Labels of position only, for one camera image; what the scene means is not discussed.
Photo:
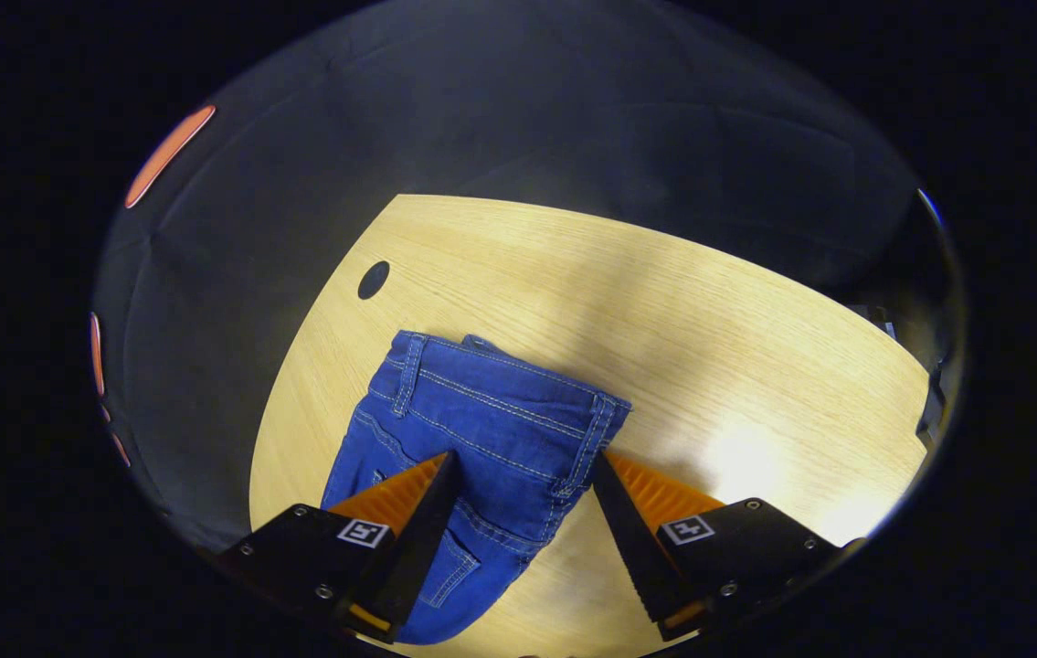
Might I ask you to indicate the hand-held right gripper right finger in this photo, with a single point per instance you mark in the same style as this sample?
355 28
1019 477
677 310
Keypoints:
632 544

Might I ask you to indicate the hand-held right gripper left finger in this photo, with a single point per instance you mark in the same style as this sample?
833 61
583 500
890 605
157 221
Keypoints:
417 548

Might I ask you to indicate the blue jeans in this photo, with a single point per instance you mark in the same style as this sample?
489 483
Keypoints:
491 429

